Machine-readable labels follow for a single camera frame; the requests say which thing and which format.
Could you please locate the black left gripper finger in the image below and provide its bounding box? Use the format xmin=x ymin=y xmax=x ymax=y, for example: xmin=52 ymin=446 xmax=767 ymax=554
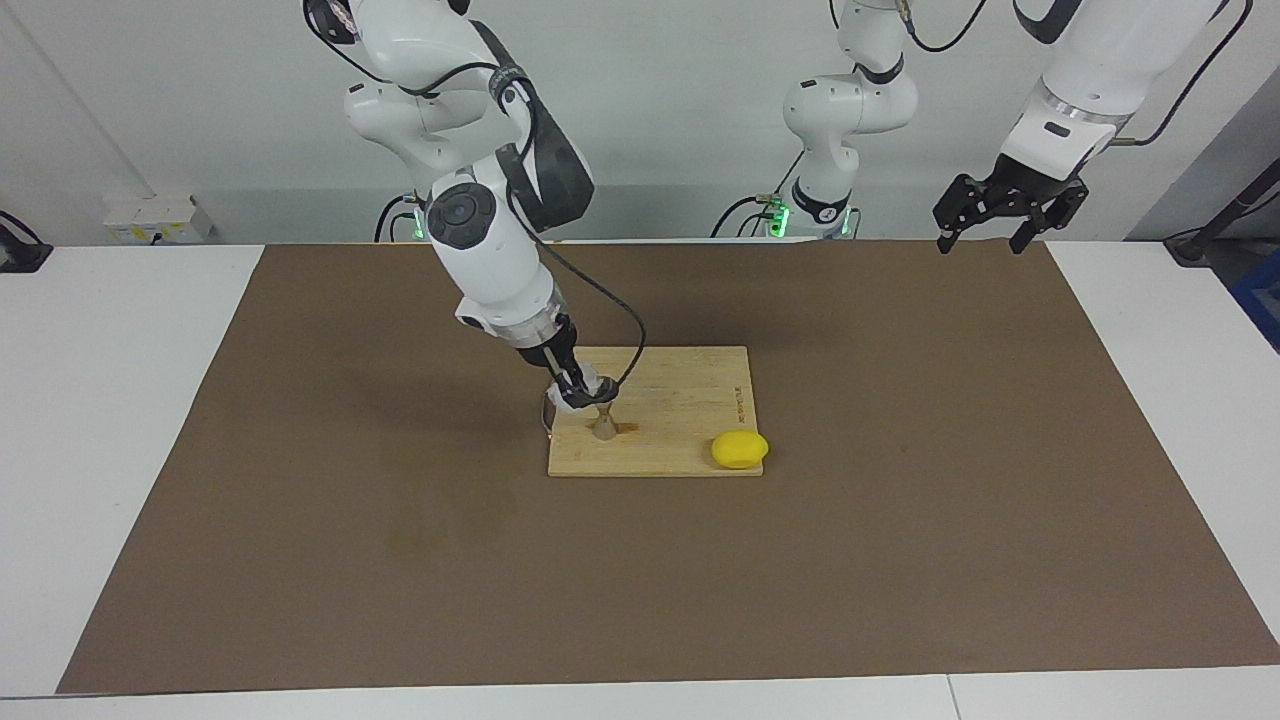
xmin=1010 ymin=184 xmax=1090 ymax=255
xmin=933 ymin=175 xmax=992 ymax=254

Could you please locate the white wall socket box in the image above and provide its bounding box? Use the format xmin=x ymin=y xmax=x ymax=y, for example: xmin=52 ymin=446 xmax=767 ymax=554
xmin=103 ymin=195 xmax=217 ymax=244

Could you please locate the bamboo cutting board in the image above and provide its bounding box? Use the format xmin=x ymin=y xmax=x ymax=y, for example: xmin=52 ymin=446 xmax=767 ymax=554
xmin=540 ymin=345 xmax=766 ymax=479

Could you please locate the small clear glass cup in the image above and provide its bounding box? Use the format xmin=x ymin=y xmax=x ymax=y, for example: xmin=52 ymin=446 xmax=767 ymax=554
xmin=548 ymin=374 xmax=619 ymax=412

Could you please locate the brown table mat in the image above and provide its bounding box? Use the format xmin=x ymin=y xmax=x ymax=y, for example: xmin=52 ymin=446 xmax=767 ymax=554
xmin=55 ymin=238 xmax=1280 ymax=695

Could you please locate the blue crate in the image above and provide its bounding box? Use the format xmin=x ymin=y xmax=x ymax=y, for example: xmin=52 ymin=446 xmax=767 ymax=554
xmin=1228 ymin=274 xmax=1280 ymax=354

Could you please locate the black stand foot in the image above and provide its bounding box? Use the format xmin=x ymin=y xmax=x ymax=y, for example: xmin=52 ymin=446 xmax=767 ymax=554
xmin=0 ymin=210 xmax=54 ymax=274

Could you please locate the yellow lemon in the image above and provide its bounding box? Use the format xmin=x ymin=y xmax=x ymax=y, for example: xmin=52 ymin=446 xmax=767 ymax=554
xmin=710 ymin=430 xmax=771 ymax=470

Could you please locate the black tripod leg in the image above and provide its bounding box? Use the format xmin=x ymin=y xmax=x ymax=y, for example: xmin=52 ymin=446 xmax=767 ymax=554
xmin=1164 ymin=183 xmax=1280 ymax=267

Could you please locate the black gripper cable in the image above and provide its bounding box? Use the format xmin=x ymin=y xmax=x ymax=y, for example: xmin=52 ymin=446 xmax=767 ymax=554
xmin=303 ymin=0 xmax=649 ymax=391
xmin=900 ymin=0 xmax=1254 ymax=149

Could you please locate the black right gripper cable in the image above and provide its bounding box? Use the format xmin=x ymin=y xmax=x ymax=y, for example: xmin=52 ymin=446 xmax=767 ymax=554
xmin=303 ymin=0 xmax=649 ymax=391

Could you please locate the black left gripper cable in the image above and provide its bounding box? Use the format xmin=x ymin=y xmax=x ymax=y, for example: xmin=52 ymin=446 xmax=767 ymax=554
xmin=900 ymin=0 xmax=1254 ymax=149

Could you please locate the black base cable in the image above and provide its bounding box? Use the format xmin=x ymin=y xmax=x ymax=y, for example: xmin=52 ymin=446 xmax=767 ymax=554
xmin=374 ymin=193 xmax=421 ymax=244
xmin=711 ymin=150 xmax=806 ymax=240

